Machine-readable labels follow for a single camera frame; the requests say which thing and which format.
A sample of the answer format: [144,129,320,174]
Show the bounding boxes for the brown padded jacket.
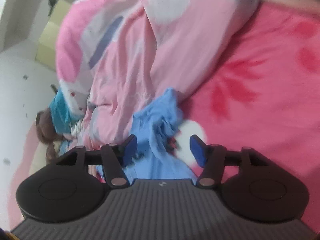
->
[36,107,65,163]

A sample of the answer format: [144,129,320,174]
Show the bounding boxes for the teal striped cloth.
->
[49,90,85,134]

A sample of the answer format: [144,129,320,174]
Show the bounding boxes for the pink floral blanket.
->
[175,1,320,240]

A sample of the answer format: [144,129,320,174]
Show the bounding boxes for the blue t-shirt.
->
[96,87,200,180]

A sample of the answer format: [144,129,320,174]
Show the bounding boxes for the yellow-green cabinet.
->
[35,0,75,72]

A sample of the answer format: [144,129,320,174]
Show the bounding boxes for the white crumpled cloth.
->
[70,120,84,138]

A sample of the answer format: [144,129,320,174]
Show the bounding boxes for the pink patterned duvet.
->
[55,0,262,150]

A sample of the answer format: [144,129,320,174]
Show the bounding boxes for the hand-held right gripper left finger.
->
[55,134,138,188]

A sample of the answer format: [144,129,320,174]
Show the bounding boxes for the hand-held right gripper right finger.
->
[189,134,269,188]

